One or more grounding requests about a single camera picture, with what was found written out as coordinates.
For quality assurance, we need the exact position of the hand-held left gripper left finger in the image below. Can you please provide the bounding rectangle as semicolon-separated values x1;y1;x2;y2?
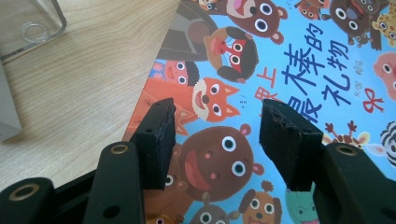
129;97;177;191

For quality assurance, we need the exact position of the clear acrylic book rack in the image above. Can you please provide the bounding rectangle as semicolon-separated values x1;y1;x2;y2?
0;0;68;61

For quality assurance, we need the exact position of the light blue animal picture book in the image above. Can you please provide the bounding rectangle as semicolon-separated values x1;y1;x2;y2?
122;0;396;224

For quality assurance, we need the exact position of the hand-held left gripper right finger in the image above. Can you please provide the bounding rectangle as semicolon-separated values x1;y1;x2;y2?
259;98;325;192

